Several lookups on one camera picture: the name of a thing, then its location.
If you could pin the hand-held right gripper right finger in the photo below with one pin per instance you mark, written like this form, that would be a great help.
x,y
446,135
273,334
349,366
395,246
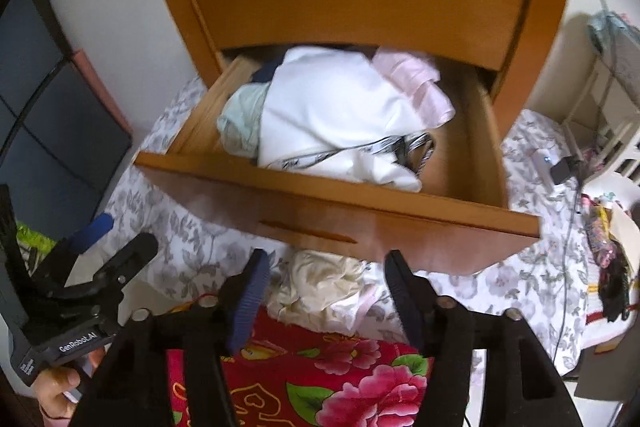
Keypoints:
x,y
406,302

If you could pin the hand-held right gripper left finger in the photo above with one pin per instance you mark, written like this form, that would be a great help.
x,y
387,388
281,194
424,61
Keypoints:
x,y
245,302

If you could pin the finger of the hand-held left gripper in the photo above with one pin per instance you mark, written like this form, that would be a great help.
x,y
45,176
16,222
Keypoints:
x,y
90,232
130,257

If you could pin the cream underwear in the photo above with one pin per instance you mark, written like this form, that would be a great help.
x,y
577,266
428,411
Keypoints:
x,y
320,282

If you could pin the light green underwear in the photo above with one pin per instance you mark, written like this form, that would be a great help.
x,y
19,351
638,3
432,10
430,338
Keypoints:
x,y
242,122

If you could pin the white underwear patterned waistband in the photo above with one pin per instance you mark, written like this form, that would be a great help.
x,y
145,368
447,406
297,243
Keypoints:
x,y
330,107

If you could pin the pink underwear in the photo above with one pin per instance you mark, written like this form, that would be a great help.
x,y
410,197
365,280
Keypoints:
x,y
420,92

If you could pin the navy underwear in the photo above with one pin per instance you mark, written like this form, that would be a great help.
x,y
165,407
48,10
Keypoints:
x,y
265,71

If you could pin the person's left hand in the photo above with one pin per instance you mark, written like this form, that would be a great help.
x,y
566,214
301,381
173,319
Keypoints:
x,y
57,389

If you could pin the green packet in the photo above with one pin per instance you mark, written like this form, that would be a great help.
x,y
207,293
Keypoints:
x,y
32,237

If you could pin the grey floral quilt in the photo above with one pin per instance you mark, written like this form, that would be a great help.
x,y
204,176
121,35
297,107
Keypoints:
x,y
190,237

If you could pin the dark cabinet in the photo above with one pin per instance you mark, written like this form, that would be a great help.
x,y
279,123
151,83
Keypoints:
x,y
50,132

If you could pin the red floral blanket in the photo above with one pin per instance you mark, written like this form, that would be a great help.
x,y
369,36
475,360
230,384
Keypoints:
x,y
325,382

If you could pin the pink board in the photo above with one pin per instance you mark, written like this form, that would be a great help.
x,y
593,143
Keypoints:
x,y
102,92

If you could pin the white power strip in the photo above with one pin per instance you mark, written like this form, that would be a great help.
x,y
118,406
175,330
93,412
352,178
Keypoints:
x,y
540,159

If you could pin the white crochet mat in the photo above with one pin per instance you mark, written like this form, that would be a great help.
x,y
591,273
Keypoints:
x,y
600,332

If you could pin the colourful patterned accessories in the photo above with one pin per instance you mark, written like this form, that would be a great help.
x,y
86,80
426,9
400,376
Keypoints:
x,y
597,232

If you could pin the black charger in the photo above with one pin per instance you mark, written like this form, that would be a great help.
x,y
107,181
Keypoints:
x,y
562,171

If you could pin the cardboard sheet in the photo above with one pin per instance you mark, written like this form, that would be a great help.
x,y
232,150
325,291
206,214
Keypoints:
x,y
610,372

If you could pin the cream paper bag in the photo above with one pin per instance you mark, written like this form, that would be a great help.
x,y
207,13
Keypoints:
x,y
625,222

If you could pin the wooden nightstand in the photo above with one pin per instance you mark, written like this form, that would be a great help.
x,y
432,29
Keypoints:
x,y
165,7

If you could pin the white openwork rack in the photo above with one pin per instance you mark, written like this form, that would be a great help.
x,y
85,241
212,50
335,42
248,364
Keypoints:
x,y
592,92

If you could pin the teal plastic bag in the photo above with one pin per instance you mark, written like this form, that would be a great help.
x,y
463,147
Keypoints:
x,y
605,27

